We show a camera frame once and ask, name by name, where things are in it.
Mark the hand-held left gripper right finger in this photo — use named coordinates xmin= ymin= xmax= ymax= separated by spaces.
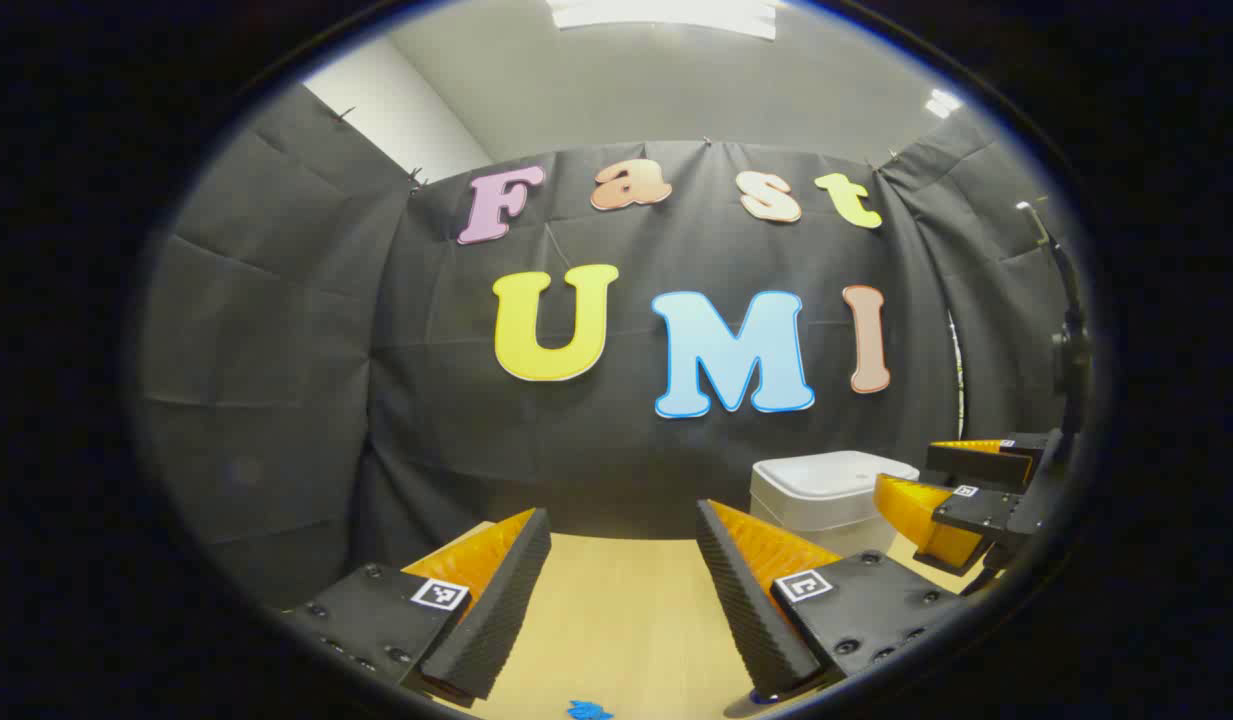
xmin=696 ymin=498 xmax=967 ymax=703

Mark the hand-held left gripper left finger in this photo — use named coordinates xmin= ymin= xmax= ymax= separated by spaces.
xmin=279 ymin=507 xmax=554 ymax=701

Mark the white desktop garbage bin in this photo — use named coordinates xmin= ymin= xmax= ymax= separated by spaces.
xmin=749 ymin=450 xmax=922 ymax=559

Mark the wooden desktop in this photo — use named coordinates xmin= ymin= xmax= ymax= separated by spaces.
xmin=416 ymin=520 xmax=982 ymax=720

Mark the black backdrop cloth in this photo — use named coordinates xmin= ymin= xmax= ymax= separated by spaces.
xmin=136 ymin=85 xmax=1077 ymax=611

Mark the large ceiling light panel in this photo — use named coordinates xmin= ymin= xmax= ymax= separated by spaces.
xmin=546 ymin=0 xmax=782 ymax=41

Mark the black cable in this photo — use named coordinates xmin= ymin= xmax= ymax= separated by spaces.
xmin=1014 ymin=200 xmax=1083 ymax=316

